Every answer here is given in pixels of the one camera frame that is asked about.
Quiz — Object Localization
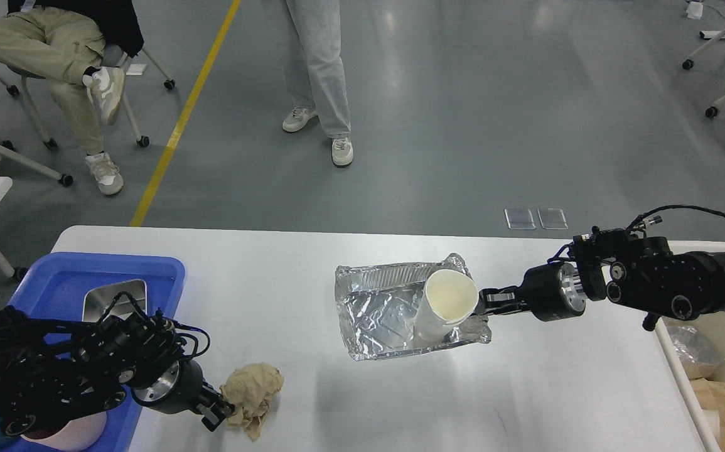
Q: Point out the clear floor marker plate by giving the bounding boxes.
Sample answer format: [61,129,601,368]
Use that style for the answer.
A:
[537,208,569,230]

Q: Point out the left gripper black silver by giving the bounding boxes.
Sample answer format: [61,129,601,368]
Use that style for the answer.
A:
[131,360,236,432]

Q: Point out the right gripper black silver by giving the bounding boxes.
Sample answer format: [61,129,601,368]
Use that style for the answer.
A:
[476,261,606,321]

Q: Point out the stainless steel rectangular container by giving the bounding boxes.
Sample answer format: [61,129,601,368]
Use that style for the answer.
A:
[82,279,149,321]

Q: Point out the pink mug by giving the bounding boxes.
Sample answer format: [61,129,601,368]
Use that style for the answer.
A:
[21,412,107,451]

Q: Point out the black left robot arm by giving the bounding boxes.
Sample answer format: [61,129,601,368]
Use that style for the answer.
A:
[0,291,236,436]

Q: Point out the seated person khaki trousers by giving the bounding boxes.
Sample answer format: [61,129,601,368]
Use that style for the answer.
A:
[0,1,144,196]

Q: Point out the white paper cup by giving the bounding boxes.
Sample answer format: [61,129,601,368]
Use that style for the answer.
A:
[414,269,479,342]

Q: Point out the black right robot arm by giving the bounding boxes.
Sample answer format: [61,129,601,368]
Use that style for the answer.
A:
[474,207,725,331]

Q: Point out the blue plastic tray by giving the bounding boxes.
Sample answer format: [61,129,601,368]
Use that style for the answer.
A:
[9,252,185,451]

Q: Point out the standing person grey jeans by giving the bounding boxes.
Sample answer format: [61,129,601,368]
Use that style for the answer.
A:
[285,1,354,167]

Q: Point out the aluminium foil tray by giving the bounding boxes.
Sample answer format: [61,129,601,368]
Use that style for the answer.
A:
[335,254,492,361]

